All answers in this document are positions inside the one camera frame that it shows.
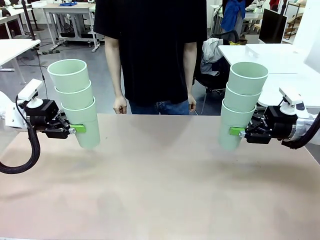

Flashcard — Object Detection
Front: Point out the white metal-frame workbench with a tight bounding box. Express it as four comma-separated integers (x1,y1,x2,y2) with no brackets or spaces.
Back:
31,0,101,53

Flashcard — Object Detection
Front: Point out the pale green plastic cup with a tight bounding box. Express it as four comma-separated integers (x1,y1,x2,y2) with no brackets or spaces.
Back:
225,82,263,111
229,61,269,96
217,98,257,152
61,96,101,151
54,80,94,111
47,58,91,94

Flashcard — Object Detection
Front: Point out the person's left forearm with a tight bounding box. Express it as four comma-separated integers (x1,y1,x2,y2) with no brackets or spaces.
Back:
183,41,197,97

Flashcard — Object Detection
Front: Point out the person in black t-shirt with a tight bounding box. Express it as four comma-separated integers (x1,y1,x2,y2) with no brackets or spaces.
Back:
93,0,208,116

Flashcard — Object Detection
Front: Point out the white desk with grey legs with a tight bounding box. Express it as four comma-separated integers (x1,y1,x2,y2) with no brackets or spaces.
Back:
0,38,42,85

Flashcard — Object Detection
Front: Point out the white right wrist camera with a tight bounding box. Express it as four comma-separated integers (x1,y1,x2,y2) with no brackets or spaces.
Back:
278,86,305,114

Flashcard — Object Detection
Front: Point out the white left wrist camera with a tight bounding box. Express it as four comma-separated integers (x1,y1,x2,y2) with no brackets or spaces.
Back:
16,78,44,109

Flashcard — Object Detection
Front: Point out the white rounded desk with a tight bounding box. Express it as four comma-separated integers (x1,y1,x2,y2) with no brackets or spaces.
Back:
218,43,320,110

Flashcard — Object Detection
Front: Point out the person's right hand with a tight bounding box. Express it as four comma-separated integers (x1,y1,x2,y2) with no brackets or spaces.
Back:
112,95,129,115

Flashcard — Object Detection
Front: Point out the blue hanging jacket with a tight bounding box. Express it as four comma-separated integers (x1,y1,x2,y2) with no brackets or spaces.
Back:
220,0,248,33

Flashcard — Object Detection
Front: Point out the left arm black cable sleeve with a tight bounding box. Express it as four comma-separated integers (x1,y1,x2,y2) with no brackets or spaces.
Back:
0,123,41,175

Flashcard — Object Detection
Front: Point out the person's left hand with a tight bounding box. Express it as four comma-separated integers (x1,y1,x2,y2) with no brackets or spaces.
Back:
187,94,198,113

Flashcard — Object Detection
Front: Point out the black pole with round base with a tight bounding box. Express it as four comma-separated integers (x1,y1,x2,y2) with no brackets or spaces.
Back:
21,0,37,41

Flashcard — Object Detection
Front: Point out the grey jacket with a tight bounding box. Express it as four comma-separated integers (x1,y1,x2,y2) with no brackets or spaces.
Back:
200,37,225,76

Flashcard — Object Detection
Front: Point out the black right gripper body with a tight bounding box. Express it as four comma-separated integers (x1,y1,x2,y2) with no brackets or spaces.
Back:
246,105,299,145

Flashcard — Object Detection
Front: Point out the black flat monitor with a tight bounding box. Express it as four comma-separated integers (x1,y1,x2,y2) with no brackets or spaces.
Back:
258,8,288,45

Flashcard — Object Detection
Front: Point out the right arm black cable sleeve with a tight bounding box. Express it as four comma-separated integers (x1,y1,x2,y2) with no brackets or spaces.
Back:
281,122,320,150

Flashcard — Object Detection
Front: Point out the person's right forearm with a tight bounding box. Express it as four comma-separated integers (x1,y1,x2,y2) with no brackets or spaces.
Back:
104,34,125,100

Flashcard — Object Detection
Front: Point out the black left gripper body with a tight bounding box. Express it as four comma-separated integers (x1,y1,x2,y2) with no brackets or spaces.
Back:
24,99,69,140

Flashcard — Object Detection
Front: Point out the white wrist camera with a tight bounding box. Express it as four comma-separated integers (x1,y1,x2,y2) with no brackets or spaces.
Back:
16,78,44,109
278,86,305,114

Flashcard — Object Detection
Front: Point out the arm black cable sleeve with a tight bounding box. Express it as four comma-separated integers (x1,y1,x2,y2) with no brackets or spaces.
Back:
0,123,41,175
281,122,320,150

